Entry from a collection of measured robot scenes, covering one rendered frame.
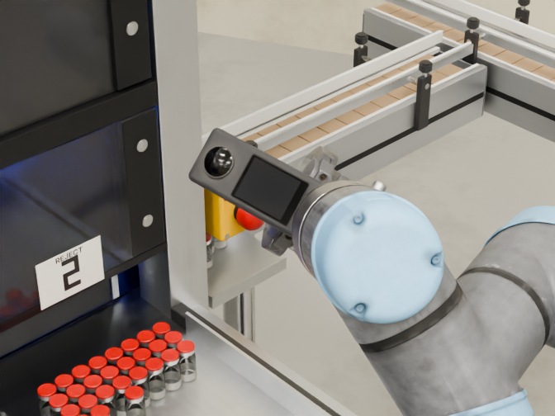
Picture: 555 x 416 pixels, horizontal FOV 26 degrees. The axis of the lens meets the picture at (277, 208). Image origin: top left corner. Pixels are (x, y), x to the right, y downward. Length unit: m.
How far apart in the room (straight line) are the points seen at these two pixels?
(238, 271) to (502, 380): 0.84
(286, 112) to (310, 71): 2.19
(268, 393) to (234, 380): 0.05
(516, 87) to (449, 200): 1.40
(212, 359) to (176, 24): 0.40
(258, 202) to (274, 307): 2.05
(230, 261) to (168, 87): 0.34
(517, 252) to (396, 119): 1.01
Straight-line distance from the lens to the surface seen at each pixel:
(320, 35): 4.13
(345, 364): 2.78
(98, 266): 1.37
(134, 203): 1.37
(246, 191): 0.90
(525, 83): 1.97
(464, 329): 0.76
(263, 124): 1.79
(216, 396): 1.38
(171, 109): 1.35
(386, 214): 0.71
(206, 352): 1.44
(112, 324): 1.50
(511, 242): 0.86
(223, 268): 1.58
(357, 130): 1.78
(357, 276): 0.71
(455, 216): 3.29
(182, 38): 1.32
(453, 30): 2.11
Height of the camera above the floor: 1.81
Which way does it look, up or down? 33 degrees down
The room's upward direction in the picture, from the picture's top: straight up
